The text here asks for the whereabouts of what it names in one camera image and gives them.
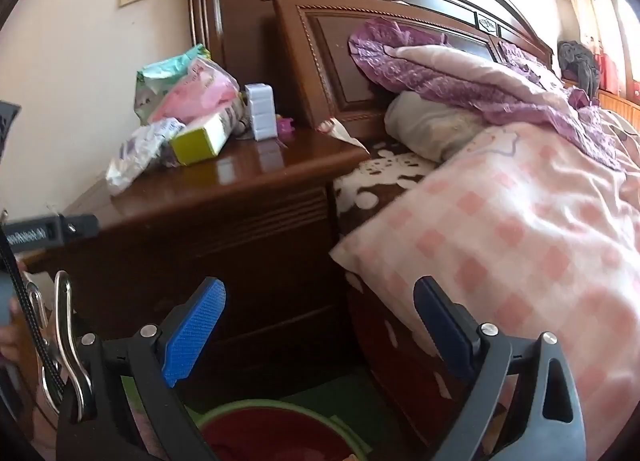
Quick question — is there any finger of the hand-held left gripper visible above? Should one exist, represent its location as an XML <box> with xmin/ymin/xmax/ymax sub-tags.
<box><xmin>0</xmin><ymin>101</ymin><xmax>23</xmax><ymax>162</ymax></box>
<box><xmin>59</xmin><ymin>214</ymin><xmax>99</xmax><ymax>244</ymax></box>

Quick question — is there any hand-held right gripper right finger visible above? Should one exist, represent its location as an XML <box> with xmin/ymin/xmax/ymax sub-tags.
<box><xmin>413</xmin><ymin>276</ymin><xmax>587</xmax><ymax>461</ymax></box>

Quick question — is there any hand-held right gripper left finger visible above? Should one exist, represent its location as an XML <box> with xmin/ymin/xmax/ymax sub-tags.
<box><xmin>56</xmin><ymin>277</ymin><xmax>227</xmax><ymax>461</ymax></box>

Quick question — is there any purple and white plastic wrapper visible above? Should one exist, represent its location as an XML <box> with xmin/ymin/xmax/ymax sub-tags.
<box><xmin>106</xmin><ymin>118</ymin><xmax>187</xmax><ymax>197</ymax></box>

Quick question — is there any red bin with green rim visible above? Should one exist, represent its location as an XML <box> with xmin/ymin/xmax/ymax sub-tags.
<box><xmin>192</xmin><ymin>398</ymin><xmax>361</xmax><ymax>461</ymax></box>

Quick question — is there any green and white box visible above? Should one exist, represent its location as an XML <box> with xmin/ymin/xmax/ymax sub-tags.
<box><xmin>169</xmin><ymin>108</ymin><xmax>246</xmax><ymax>167</ymax></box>

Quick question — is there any pink plastic bag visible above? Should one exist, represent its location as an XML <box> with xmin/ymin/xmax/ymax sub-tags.
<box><xmin>150</xmin><ymin>57</ymin><xmax>241</xmax><ymax>124</ymax></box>

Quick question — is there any person's left hand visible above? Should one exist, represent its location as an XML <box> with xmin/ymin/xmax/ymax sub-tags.
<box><xmin>0</xmin><ymin>298</ymin><xmax>37</xmax><ymax>372</ymax></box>

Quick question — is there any pink checked quilt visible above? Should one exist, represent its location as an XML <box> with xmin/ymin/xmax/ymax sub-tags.
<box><xmin>329</xmin><ymin>106</ymin><xmax>640</xmax><ymax>461</ymax></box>

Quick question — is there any brown wooden nightstand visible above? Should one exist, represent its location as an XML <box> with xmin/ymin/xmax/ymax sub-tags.
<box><xmin>15</xmin><ymin>128</ymin><xmax>371</xmax><ymax>407</ymax></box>

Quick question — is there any teal plastic packet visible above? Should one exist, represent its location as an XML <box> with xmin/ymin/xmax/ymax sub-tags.
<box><xmin>135</xmin><ymin>44</ymin><xmax>211</xmax><ymax>124</ymax></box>

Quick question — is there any brown dotted blanket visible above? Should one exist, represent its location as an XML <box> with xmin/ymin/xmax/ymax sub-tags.
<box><xmin>331</xmin><ymin>138</ymin><xmax>506</xmax><ymax>457</ymax></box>

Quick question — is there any grey pillow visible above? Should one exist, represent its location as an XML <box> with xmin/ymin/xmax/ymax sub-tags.
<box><xmin>384</xmin><ymin>90</ymin><xmax>493</xmax><ymax>162</ymax></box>

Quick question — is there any white small drawer box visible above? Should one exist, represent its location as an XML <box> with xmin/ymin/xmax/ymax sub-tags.
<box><xmin>244</xmin><ymin>83</ymin><xmax>279</xmax><ymax>142</ymax></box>

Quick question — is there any white paper wrapper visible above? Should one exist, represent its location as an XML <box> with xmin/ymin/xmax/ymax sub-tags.
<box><xmin>317</xmin><ymin>118</ymin><xmax>371</xmax><ymax>149</ymax></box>

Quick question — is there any purple lace pillow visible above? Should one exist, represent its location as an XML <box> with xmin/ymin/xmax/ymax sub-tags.
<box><xmin>500</xmin><ymin>38</ymin><xmax>557</xmax><ymax>83</ymax></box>
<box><xmin>348</xmin><ymin>18</ymin><xmax>626</xmax><ymax>172</ymax></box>

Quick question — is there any wooden slatted cabinet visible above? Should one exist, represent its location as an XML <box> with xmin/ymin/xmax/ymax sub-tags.
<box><xmin>565</xmin><ymin>78</ymin><xmax>640</xmax><ymax>132</ymax></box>

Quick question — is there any brown wooden headboard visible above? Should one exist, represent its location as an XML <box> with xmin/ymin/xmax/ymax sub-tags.
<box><xmin>170</xmin><ymin>0</ymin><xmax>557</xmax><ymax>144</ymax></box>

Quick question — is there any dark cloth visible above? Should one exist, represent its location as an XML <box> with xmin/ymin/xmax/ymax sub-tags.
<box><xmin>557</xmin><ymin>40</ymin><xmax>601</xmax><ymax>99</ymax></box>

